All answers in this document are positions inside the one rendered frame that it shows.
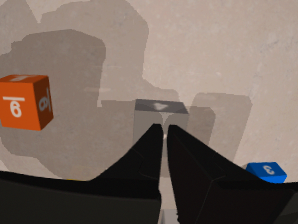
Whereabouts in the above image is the orange block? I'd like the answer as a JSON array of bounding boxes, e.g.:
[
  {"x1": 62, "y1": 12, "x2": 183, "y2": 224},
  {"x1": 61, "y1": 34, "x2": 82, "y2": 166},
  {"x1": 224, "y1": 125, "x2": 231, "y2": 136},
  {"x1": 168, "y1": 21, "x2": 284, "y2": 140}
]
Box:
[{"x1": 0, "y1": 75, "x2": 55, "y2": 131}]

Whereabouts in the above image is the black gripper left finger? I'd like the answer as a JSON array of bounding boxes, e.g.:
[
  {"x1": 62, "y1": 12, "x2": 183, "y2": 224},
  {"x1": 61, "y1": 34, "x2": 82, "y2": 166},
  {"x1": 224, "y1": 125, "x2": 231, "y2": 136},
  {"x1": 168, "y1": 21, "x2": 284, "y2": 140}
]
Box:
[{"x1": 0, "y1": 124, "x2": 164, "y2": 224}]

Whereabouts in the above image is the white block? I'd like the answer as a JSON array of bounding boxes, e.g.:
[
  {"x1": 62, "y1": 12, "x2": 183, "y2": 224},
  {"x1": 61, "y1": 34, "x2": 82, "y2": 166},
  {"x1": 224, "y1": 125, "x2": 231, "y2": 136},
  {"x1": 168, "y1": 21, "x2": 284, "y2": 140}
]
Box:
[{"x1": 160, "y1": 209, "x2": 180, "y2": 224}]

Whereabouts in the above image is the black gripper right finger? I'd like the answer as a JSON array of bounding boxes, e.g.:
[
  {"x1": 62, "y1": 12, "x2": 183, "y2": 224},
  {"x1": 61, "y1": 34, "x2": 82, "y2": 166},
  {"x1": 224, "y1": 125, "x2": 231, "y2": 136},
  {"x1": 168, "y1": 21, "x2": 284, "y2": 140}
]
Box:
[{"x1": 166, "y1": 125, "x2": 298, "y2": 224}]

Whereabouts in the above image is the blue block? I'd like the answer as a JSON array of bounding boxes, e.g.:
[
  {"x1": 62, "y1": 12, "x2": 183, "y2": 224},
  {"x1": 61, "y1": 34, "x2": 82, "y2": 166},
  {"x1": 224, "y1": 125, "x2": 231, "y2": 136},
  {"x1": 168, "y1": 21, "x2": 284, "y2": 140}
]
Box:
[{"x1": 245, "y1": 161, "x2": 287, "y2": 184}]

